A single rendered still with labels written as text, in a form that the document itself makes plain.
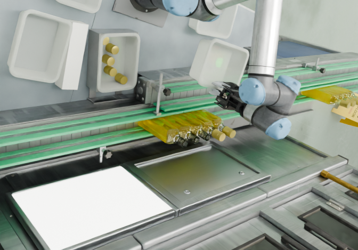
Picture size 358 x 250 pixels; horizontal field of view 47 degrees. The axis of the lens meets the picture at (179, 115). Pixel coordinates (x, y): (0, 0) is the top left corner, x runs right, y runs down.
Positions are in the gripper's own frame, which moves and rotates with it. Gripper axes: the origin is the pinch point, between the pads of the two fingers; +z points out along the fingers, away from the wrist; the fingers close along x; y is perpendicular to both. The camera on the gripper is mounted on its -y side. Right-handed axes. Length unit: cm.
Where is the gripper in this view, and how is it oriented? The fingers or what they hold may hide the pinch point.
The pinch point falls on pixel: (215, 85)
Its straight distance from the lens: 154.5
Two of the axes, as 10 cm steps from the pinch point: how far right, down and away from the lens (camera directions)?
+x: -3.7, 8.8, 2.9
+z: -5.9, -4.6, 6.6
